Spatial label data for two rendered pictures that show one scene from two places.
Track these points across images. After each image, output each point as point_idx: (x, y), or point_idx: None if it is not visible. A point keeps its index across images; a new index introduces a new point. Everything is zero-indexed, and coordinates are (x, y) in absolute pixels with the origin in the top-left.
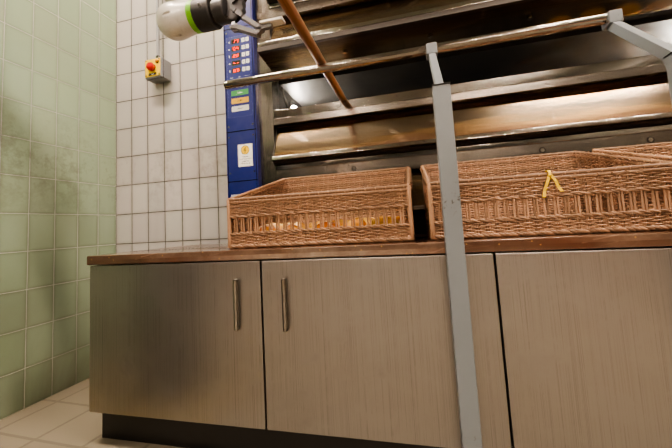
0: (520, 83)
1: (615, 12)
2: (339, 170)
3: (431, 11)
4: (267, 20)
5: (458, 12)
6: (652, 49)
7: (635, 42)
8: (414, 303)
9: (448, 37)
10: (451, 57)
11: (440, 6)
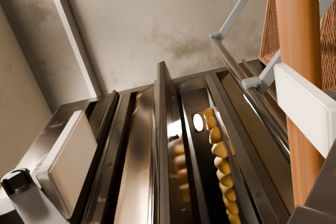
0: (241, 142)
1: (212, 33)
2: None
3: (158, 184)
4: (311, 86)
5: (167, 159)
6: None
7: (244, 3)
8: None
9: (185, 199)
10: (201, 223)
11: (153, 178)
